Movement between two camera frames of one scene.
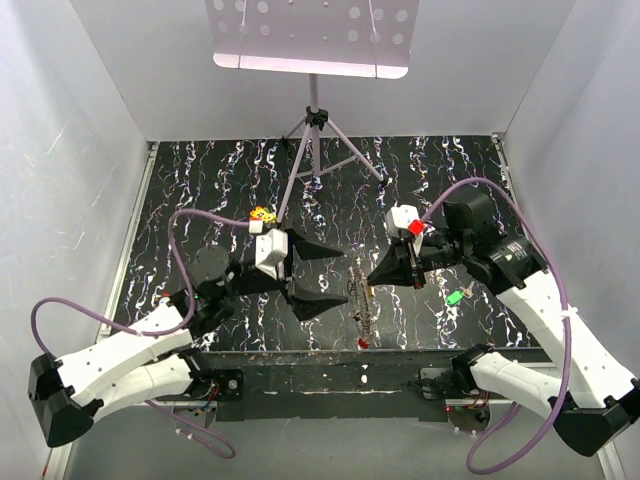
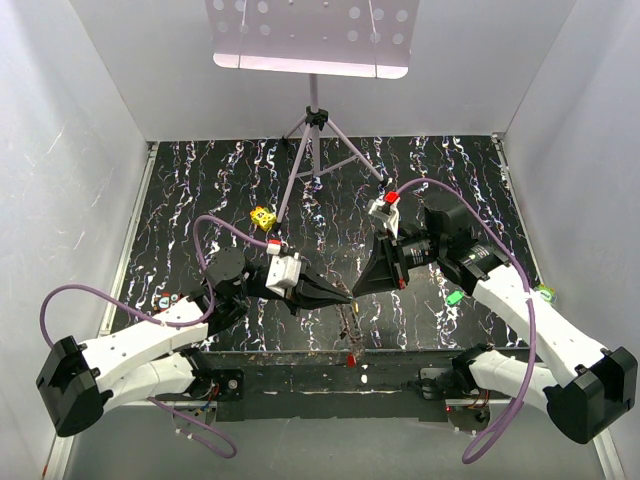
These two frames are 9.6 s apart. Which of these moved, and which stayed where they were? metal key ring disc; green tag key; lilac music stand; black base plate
Moved: metal key ring disc
Stayed: lilac music stand; green tag key; black base plate
